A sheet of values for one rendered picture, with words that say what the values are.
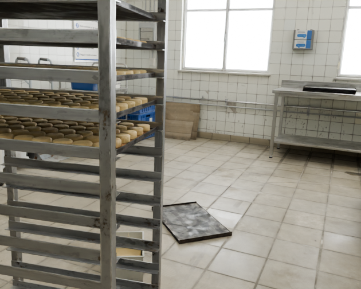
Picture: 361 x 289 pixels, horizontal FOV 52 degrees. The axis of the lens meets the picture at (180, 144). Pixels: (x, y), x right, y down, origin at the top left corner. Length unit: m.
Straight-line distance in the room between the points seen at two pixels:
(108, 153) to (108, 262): 0.28
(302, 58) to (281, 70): 0.32
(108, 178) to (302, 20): 4.85
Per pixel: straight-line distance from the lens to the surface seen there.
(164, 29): 1.26
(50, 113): 0.95
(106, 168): 0.87
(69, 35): 0.91
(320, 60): 5.46
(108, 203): 0.90
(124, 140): 1.05
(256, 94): 5.59
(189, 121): 5.71
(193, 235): 2.62
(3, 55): 1.54
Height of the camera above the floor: 1.18
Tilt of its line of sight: 13 degrees down
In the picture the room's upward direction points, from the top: 2 degrees clockwise
